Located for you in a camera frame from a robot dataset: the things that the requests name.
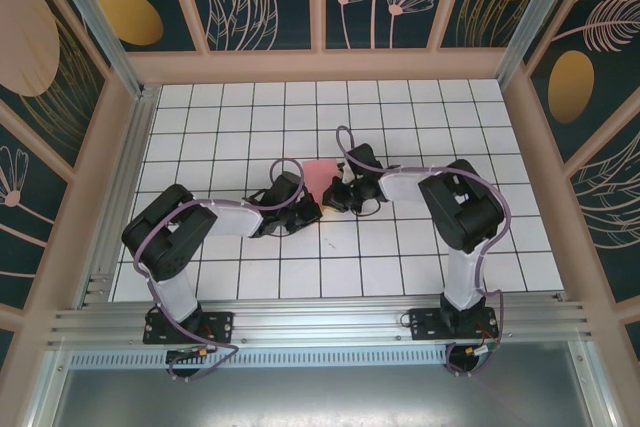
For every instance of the wall panel with yellow oval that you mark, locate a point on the wall panel with yellow oval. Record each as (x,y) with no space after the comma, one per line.
(130,17)

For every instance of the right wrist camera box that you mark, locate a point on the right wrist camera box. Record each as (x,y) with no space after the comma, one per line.
(337,194)

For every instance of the aluminium frame post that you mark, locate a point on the aluminium frame post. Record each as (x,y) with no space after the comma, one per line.
(100,37)
(530,22)

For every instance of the grey metal sheet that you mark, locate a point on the grey metal sheet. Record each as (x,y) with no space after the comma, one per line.
(320,397)

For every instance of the wall panel with feather outline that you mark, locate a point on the wall panel with feather outline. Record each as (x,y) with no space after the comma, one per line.
(600,97)

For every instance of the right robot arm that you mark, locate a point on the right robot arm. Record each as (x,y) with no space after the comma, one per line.
(400,186)

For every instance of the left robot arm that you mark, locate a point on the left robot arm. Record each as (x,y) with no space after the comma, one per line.
(235,219)

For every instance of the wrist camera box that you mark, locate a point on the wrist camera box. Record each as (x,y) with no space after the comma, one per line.
(337,194)
(311,212)

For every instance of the small circuit board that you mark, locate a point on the small circuit board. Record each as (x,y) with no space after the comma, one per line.
(185,354)

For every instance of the wide aluminium mounting rail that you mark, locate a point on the wide aluminium mounting rail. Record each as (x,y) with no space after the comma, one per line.
(320,322)

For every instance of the wall panel with single flower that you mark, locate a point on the wall panel with single flower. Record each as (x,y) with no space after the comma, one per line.
(25,227)

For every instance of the pink paper sheet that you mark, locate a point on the pink paper sheet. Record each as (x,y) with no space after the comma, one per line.
(317,177)

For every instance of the aluminium side rail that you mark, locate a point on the aluminium side rail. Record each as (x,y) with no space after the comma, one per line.
(135,147)

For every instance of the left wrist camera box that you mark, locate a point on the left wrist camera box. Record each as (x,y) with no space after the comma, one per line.
(311,212)

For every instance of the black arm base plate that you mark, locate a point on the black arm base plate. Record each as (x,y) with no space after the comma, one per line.
(220,324)
(425,324)

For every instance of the wall panel with large circle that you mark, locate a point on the wall panel with large circle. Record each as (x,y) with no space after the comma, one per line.
(30,47)

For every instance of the short aluminium frame strut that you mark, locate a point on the short aluminium frame strut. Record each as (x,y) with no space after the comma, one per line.
(47,392)
(595,387)

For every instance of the wall panel with fern outlines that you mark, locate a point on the wall panel with fern outlines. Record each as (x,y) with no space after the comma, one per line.
(610,207)

